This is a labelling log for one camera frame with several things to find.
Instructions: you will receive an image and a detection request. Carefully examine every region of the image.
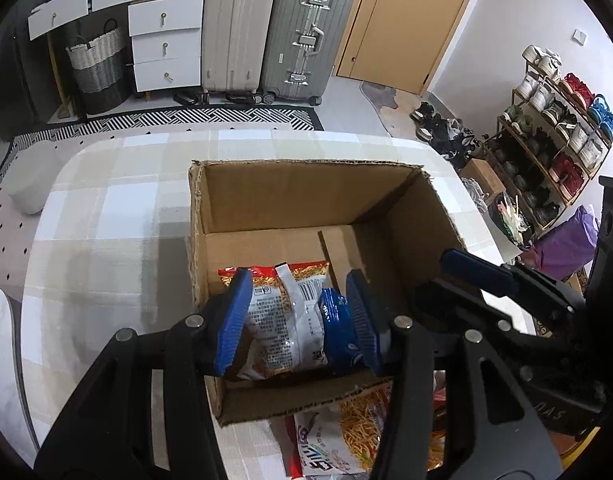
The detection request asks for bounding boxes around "white red noodle snack bag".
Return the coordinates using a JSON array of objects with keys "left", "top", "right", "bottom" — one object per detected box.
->
[{"left": 237, "top": 260, "right": 329, "bottom": 382}]

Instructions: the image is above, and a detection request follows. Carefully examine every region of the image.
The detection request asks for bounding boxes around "white orange stick snack bag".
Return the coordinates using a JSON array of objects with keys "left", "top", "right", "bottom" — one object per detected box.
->
[{"left": 284, "top": 381, "right": 448, "bottom": 478}]

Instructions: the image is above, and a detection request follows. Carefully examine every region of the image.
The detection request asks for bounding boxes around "blue oreo cookie pack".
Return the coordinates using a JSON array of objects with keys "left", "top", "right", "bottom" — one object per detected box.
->
[{"left": 319, "top": 287, "right": 363, "bottom": 370}]

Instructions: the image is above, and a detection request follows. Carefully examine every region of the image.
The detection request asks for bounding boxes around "purple bag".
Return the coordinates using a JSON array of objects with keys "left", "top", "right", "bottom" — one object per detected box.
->
[{"left": 519, "top": 206, "right": 599, "bottom": 281}]

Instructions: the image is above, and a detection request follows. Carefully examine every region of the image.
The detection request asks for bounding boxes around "SF cardboard box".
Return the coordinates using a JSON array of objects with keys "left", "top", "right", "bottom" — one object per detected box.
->
[{"left": 188, "top": 160, "right": 465, "bottom": 426}]

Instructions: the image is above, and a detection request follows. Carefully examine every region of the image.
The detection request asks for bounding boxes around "wooden shoe rack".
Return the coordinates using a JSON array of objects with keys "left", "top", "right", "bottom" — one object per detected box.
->
[{"left": 483, "top": 44, "right": 613, "bottom": 242}]

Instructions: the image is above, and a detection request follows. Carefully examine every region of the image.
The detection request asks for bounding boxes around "grey round stool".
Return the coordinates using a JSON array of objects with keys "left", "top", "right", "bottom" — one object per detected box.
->
[{"left": 3, "top": 141, "right": 64, "bottom": 216}]

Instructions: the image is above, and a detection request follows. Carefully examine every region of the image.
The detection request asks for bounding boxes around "woven laundry basket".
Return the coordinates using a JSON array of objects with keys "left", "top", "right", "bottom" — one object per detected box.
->
[{"left": 66, "top": 18, "right": 131, "bottom": 115}]

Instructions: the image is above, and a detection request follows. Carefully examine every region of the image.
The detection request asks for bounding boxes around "wooden door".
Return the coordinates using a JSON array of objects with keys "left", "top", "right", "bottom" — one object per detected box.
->
[{"left": 336, "top": 0, "right": 469, "bottom": 94}]

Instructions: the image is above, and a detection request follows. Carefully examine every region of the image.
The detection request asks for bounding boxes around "silver suitcase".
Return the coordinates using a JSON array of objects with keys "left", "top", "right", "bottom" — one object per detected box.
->
[{"left": 261, "top": 0, "right": 353, "bottom": 106}]

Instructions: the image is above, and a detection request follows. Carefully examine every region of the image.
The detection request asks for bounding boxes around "white drawer desk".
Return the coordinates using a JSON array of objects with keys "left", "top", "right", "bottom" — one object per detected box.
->
[{"left": 28, "top": 0, "right": 204, "bottom": 93}]

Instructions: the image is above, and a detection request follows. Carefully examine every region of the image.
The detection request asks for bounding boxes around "beige suitcase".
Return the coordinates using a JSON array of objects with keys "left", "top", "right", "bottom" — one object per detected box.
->
[{"left": 200, "top": 0, "right": 274, "bottom": 104}]

